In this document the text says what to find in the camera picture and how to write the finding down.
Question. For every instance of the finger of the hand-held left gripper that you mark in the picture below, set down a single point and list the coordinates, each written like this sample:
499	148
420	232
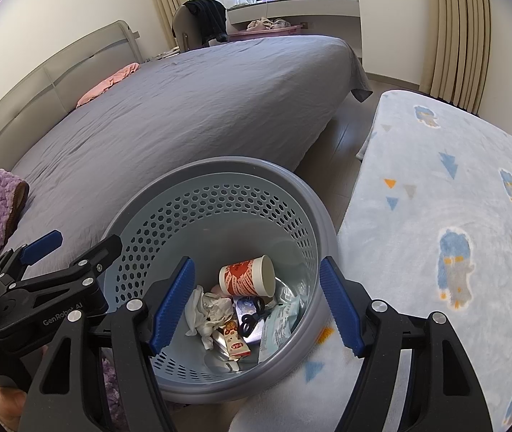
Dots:
98	258
40	244

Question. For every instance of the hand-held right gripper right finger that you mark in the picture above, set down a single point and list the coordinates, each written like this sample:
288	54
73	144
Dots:
343	310

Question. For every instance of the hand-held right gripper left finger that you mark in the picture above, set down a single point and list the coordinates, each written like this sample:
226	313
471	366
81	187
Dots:
170	310

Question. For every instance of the beige paper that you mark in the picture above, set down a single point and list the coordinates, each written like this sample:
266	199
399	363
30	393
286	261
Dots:
220	308

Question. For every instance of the white and green mask packet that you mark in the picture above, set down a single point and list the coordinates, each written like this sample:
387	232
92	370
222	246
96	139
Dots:
278	328

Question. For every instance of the red and white snack wrapper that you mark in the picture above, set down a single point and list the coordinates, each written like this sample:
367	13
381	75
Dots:
233	342

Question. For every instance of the red and white paper cup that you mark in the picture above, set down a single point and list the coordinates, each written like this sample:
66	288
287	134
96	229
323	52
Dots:
242	276

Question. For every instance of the grey perforated waste basket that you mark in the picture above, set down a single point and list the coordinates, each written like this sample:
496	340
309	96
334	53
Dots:
238	216

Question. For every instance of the purple fuzzy clothing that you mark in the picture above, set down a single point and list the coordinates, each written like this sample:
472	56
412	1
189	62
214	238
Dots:
114	396

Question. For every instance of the grey bed headboard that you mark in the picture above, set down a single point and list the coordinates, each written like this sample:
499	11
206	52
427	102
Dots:
49	85

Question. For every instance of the grey bed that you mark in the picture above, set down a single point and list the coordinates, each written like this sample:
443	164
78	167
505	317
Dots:
184	112

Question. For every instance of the pink cloth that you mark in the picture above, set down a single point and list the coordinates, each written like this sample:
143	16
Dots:
107	83

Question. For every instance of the chair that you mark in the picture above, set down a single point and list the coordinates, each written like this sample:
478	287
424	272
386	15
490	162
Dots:
181	31

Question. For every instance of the beige curtain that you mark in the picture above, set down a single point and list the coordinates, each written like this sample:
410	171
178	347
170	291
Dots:
161	4
456	36

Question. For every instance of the black garment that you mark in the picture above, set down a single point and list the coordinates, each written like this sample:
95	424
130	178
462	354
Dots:
208	18

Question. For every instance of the pink basin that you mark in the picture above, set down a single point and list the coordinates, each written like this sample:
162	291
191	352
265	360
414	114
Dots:
274	32

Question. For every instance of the pile of clothes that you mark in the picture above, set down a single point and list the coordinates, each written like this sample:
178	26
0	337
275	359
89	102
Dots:
265	24

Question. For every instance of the white window sill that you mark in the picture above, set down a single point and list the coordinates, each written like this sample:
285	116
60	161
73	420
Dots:
328	13

